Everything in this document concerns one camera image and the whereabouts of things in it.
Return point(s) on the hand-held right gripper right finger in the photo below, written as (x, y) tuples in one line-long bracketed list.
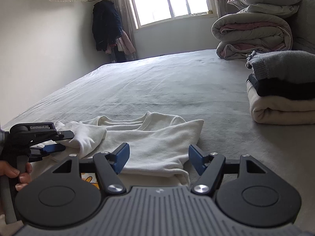
[(196, 158)]

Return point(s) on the folded beige garment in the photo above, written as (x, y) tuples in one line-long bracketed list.
[(278, 110)]

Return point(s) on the grey quilted headboard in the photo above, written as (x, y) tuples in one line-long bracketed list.
[(305, 24)]

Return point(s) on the hanging pink clothes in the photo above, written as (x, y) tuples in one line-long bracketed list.
[(126, 44)]

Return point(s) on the light grey pillow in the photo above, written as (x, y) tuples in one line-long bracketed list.
[(268, 9)]

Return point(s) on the grey bed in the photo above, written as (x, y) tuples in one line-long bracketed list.
[(160, 83)]

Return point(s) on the folded grey pink quilt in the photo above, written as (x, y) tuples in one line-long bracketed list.
[(251, 29)]

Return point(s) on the person's left hand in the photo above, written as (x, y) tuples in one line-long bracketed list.
[(24, 179)]

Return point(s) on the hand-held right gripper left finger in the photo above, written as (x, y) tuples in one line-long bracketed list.
[(121, 157)]

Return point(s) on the white printed sweatshirt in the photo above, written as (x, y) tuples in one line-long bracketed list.
[(152, 142)]

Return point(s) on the folded black garment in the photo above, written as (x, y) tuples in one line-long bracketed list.
[(278, 89)]

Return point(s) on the window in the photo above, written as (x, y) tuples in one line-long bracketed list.
[(167, 0)]

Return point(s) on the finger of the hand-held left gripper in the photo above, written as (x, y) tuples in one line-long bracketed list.
[(53, 148), (56, 135)]

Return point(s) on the folded grey sweater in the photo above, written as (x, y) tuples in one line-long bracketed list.
[(283, 64)]

